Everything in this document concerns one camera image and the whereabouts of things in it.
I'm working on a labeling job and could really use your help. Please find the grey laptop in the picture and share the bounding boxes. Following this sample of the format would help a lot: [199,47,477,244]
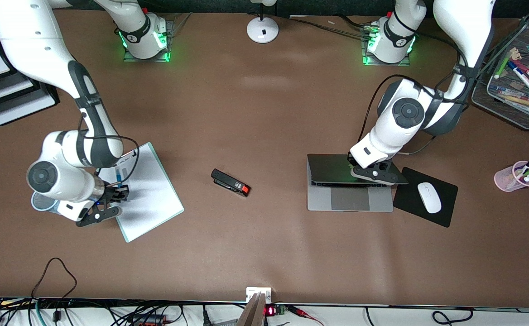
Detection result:
[307,153,409,213]

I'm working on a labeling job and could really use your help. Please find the green marker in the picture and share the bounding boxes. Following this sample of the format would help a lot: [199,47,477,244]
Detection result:
[494,54,513,79]

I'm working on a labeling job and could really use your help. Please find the blue capped white marker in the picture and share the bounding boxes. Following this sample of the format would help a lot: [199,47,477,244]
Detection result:
[507,60,529,95]

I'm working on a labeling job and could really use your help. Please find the white paper sheet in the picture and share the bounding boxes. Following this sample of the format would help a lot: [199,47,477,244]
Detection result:
[98,145,181,240]

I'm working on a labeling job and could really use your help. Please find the light blue mesh cup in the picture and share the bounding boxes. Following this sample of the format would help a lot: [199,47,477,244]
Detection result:
[31,191,61,214]

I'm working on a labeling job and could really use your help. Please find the black mouse pad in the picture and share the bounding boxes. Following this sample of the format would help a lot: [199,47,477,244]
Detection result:
[392,167,459,228]

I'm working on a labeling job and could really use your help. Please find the teal clipboard with metal clip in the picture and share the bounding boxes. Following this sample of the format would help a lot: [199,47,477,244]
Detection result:
[96,142,185,243]

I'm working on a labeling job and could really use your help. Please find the white computer mouse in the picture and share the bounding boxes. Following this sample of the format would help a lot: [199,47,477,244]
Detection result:
[417,182,442,214]

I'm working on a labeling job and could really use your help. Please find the black stapler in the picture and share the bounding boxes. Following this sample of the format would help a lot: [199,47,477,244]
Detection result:
[211,168,251,198]

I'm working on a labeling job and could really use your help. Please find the black document tray stack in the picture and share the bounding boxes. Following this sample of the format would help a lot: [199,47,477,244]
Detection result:
[0,9,60,126]

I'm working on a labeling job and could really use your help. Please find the pink translucent pen cup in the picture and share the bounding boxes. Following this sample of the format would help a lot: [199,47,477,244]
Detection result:
[494,161,529,192]

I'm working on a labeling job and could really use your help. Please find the black orange power strip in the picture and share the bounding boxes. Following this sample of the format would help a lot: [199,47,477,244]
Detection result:
[129,314,168,326]

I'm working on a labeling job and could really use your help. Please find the blue pen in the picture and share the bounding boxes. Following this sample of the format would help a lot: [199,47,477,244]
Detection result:
[491,85,529,101]

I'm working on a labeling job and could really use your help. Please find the tan pencil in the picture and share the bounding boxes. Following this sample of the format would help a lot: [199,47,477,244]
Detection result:
[500,94,529,107]

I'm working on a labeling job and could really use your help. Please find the white round stand base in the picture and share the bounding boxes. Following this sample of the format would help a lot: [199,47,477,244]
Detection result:
[246,0,279,44]

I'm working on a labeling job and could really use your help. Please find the black cable loop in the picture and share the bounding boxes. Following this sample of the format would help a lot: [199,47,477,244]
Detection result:
[30,257,77,302]

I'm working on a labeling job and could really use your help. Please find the dark wire mesh tray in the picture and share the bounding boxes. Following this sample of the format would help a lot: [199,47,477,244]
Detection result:
[471,18,529,132]

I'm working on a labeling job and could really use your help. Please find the long black cable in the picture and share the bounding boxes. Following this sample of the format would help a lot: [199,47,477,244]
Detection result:
[287,14,374,39]

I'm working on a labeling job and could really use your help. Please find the red wire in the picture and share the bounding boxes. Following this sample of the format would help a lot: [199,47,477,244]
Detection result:
[287,305,325,326]

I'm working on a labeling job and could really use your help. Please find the white post bracket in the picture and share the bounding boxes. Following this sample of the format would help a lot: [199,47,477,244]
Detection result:
[246,287,273,303]

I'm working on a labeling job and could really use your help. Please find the aluminium profile post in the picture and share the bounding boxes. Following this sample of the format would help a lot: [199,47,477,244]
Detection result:
[236,291,268,326]

